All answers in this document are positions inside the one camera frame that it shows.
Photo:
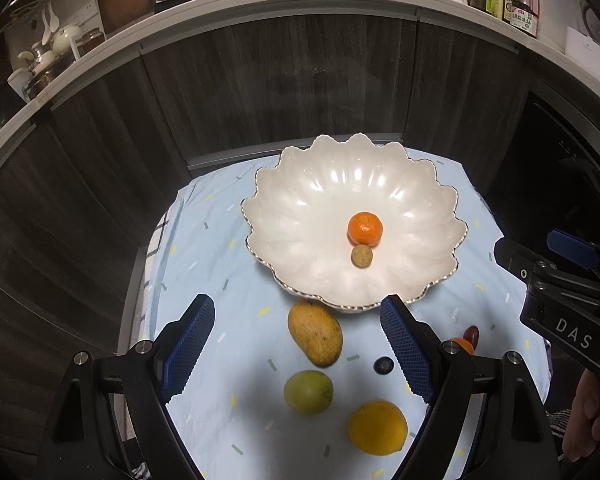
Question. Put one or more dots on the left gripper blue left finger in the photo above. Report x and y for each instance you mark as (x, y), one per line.
(181, 343)

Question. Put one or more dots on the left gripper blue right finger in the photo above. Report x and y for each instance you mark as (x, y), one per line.
(410, 344)

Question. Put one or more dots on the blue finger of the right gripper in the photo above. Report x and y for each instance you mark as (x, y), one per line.
(571, 248)

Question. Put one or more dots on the large orange mandarin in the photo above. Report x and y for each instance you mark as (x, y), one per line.
(465, 344)

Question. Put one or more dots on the yellow lemon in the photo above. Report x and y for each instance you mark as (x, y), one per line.
(378, 428)

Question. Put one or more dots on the green apple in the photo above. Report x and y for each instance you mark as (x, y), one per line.
(309, 392)

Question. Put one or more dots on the person's right hand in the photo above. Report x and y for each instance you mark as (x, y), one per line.
(583, 428)

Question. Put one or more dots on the dark blueberry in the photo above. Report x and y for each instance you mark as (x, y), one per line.
(383, 365)

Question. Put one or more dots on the yellow mango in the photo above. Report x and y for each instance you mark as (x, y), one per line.
(317, 333)

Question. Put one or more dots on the brown longan in bowl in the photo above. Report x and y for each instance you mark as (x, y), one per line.
(362, 256)

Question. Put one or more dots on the light blue patterned tablecloth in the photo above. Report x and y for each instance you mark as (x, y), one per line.
(232, 415)

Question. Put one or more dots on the small orange mandarin in bowl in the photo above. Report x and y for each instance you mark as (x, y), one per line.
(365, 228)

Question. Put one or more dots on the white scalloped ceramic bowl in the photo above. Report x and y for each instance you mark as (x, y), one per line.
(299, 212)

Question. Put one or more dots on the dark wood cabinet front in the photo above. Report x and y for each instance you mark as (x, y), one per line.
(84, 185)

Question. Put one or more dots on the white box on counter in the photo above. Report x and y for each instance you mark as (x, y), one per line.
(584, 51)

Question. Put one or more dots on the white teapot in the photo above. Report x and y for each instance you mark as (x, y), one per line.
(62, 39)

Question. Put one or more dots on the white countertop edge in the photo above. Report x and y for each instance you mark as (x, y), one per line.
(198, 16)

